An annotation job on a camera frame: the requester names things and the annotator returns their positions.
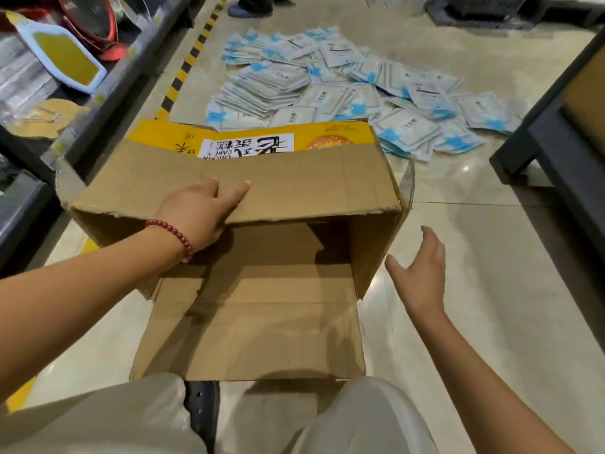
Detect person's left hand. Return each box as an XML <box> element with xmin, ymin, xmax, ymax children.
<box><xmin>154</xmin><ymin>178</ymin><xmax>251</xmax><ymax>253</ymax></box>

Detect person's right hand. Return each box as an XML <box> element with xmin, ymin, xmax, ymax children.
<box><xmin>384</xmin><ymin>225</ymin><xmax>447</xmax><ymax>322</ymax></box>

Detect brown cardboard box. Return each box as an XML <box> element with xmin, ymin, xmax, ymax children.
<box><xmin>55</xmin><ymin>119</ymin><xmax>417</xmax><ymax>383</ymax></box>

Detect black metal store shelving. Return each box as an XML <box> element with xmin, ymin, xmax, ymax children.
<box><xmin>0</xmin><ymin>0</ymin><xmax>209</xmax><ymax>275</ymax></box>

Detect person's right forearm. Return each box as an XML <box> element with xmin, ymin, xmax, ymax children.
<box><xmin>411</xmin><ymin>306</ymin><xmax>577</xmax><ymax>454</ymax></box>

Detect person's left forearm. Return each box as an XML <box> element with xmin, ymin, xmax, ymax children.
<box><xmin>0</xmin><ymin>226</ymin><xmax>190</xmax><ymax>405</ymax></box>

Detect person's black left shoe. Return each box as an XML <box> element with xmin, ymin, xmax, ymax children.
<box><xmin>183</xmin><ymin>380</ymin><xmax>222</xmax><ymax>454</ymax></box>

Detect person's light grey trousers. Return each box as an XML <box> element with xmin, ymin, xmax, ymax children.
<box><xmin>0</xmin><ymin>373</ymin><xmax>441</xmax><ymax>454</ymax></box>

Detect tan bear shaped item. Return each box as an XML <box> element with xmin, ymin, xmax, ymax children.
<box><xmin>7</xmin><ymin>98</ymin><xmax>91</xmax><ymax>140</ymax></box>

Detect pile of white blue sheets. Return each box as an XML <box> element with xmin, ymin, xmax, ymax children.
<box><xmin>205</xmin><ymin>25</ymin><xmax>528</xmax><ymax>162</ymax></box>

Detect black wooden display stand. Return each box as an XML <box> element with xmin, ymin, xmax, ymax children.
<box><xmin>489</xmin><ymin>28</ymin><xmax>605</xmax><ymax>260</ymax></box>

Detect white blue framed mirror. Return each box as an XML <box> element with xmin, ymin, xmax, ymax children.
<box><xmin>5</xmin><ymin>11</ymin><xmax>108</xmax><ymax>95</ymax></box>

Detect stack of clear plastic packs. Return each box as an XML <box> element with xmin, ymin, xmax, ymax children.
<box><xmin>0</xmin><ymin>32</ymin><xmax>60</xmax><ymax>112</ymax></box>

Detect white oval mirror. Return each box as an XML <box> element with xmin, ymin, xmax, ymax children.
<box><xmin>115</xmin><ymin>0</ymin><xmax>164</xmax><ymax>32</ymax></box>

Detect red round mirror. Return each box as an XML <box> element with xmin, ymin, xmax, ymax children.
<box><xmin>0</xmin><ymin>0</ymin><xmax>129</xmax><ymax>62</ymax></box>

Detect yellow white pillar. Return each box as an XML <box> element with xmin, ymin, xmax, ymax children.
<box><xmin>364</xmin><ymin>0</ymin><xmax>431</xmax><ymax>17</ymax></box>

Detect dark grey bin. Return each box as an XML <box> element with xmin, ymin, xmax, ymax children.
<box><xmin>425</xmin><ymin>0</ymin><xmax>605</xmax><ymax>32</ymax></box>

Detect red bead bracelet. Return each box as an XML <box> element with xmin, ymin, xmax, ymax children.
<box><xmin>145</xmin><ymin>219</ymin><xmax>195</xmax><ymax>264</ymax></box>

